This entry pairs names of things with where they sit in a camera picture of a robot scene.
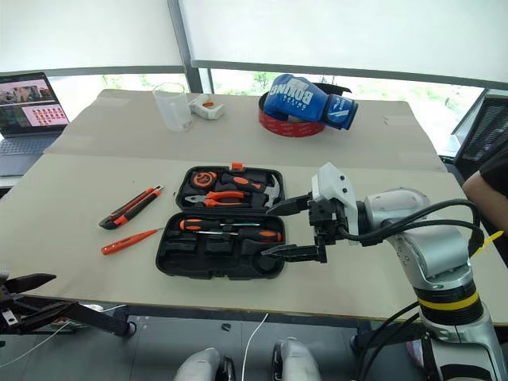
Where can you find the black table foot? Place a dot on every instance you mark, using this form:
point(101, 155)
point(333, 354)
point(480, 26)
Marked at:
point(107, 319)
point(361, 341)

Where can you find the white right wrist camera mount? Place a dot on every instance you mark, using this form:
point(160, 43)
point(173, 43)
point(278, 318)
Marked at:
point(329, 178)

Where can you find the blue boxing glove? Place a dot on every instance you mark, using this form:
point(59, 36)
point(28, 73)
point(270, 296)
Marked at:
point(301, 99)

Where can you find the black mesh chair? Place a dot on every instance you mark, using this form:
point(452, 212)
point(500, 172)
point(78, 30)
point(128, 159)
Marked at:
point(484, 131)

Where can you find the grey window frame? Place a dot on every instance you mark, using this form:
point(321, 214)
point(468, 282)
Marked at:
point(180, 31)

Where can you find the small black floor object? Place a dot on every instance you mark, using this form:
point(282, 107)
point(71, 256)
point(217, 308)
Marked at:
point(226, 327)

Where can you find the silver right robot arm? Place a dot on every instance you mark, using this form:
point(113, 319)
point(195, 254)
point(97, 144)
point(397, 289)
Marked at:
point(432, 246)

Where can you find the white roller blind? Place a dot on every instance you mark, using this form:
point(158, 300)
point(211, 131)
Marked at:
point(87, 28)
point(337, 31)

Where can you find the person black shirt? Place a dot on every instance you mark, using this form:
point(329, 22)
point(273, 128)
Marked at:
point(498, 170)

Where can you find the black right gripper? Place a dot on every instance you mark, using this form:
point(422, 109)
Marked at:
point(327, 218)

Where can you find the red round tape roll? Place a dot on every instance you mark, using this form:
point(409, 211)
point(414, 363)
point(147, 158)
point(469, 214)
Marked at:
point(285, 128)

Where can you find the open laptop computer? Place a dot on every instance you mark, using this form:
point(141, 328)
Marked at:
point(28, 131)

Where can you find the grey rounded robot leg part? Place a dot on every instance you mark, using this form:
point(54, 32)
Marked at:
point(202, 365)
point(295, 361)

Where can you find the orange black tape measure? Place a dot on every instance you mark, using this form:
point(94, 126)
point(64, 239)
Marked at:
point(202, 178)

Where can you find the beige table cover sheet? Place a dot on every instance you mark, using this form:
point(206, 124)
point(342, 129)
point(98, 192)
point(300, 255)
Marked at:
point(119, 139)
point(99, 278)

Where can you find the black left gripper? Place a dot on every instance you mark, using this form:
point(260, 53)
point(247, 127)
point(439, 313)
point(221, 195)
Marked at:
point(10, 307)

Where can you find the orange black utility knife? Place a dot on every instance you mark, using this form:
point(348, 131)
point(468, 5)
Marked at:
point(127, 210)

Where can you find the clear plastic measuring cup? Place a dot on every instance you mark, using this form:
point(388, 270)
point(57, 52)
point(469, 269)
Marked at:
point(172, 109)

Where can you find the white plastic box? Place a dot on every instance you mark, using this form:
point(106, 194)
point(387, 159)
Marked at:
point(208, 113)

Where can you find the orange voltage tester pen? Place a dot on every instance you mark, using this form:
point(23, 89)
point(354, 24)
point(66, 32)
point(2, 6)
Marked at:
point(123, 243)

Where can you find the person forearm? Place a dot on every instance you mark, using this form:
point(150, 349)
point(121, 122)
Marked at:
point(482, 202)

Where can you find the black plastic tool case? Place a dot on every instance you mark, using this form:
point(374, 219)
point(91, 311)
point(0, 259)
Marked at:
point(216, 258)

